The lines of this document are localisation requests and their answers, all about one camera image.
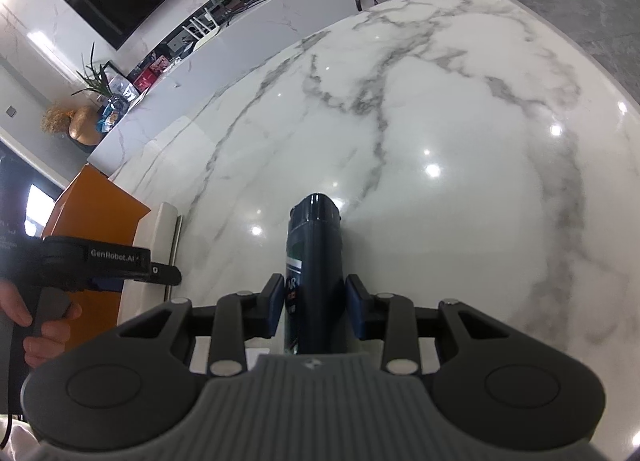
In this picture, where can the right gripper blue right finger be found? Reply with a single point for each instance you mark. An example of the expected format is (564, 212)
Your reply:
(395, 321)

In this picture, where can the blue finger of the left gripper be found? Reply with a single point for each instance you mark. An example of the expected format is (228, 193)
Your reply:
(159, 274)

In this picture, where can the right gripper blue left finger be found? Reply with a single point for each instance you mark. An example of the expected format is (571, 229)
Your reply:
(237, 318)

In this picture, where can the dark spray can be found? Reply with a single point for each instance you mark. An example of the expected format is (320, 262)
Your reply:
(315, 298)

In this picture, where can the person left hand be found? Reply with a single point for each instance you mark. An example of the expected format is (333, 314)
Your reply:
(54, 333)

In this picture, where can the orange storage box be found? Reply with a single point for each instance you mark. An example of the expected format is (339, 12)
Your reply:
(94, 208)

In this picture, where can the gold vase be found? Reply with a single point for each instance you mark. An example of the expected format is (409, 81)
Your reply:
(83, 125)

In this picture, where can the green potted plant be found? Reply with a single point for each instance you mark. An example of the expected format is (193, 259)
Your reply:
(94, 79)

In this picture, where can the white wifi router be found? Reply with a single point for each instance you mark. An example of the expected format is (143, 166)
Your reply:
(202, 31)

